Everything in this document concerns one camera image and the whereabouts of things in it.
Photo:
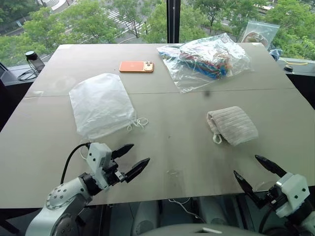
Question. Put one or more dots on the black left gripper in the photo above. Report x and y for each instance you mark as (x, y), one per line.
(114, 175)

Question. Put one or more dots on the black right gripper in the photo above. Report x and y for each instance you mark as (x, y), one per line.
(270, 199)

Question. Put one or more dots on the beige ribbed cloth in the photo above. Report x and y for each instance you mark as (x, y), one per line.
(233, 125)

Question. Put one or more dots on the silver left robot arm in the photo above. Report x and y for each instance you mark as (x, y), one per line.
(59, 206)

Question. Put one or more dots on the clear bag of colourful items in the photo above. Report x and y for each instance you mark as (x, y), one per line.
(209, 61)

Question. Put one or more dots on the clear zip bag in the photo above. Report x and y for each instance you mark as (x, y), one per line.
(261, 34)

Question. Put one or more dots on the grey rounded robot body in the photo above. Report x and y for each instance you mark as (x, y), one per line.
(197, 229)

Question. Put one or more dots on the orange smartphone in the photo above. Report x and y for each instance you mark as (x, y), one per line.
(134, 66)

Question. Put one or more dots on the small black round object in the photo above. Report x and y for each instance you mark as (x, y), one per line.
(289, 68)

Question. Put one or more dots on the blue cloth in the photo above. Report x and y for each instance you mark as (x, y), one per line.
(275, 54)

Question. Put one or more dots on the black device on windowsill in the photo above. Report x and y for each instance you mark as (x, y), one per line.
(33, 61)

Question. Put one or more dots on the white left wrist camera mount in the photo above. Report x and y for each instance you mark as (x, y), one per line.
(98, 157)

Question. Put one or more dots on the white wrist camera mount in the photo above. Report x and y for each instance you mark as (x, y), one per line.
(98, 157)
(294, 191)

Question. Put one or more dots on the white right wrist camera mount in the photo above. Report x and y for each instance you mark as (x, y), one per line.
(294, 191)

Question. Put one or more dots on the dark window frame post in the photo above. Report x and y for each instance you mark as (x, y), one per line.
(173, 19)

